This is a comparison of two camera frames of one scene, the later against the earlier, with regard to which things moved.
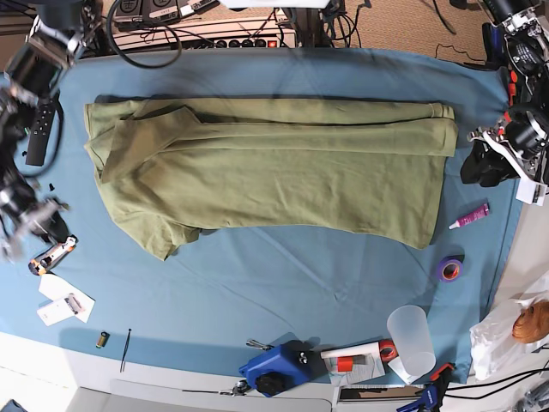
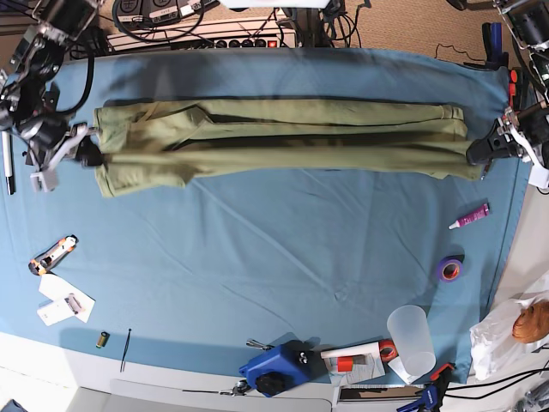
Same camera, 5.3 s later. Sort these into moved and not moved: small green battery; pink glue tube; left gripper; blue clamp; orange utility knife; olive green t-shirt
Moved: olive green t-shirt; left gripper
Not moved: blue clamp; small green battery; orange utility knife; pink glue tube
